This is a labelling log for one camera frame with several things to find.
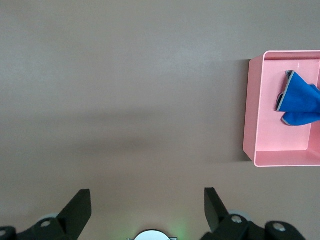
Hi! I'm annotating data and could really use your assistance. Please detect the pink plastic bin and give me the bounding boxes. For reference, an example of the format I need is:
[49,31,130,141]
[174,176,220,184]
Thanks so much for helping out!
[242,49,320,168]

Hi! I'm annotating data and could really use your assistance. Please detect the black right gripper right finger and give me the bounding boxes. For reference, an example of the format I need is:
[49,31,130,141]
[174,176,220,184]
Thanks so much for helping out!
[201,187,307,240]

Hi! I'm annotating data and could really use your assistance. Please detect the brown table mat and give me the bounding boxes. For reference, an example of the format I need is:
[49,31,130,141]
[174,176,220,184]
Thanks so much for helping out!
[0,0,320,240]

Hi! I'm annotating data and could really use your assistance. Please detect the blue microfibre cloth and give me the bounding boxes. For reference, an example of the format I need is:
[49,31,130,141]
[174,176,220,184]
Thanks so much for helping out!
[275,70,320,127]

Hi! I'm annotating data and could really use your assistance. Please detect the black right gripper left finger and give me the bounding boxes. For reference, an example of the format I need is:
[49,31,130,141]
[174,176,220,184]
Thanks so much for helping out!
[0,189,92,240]

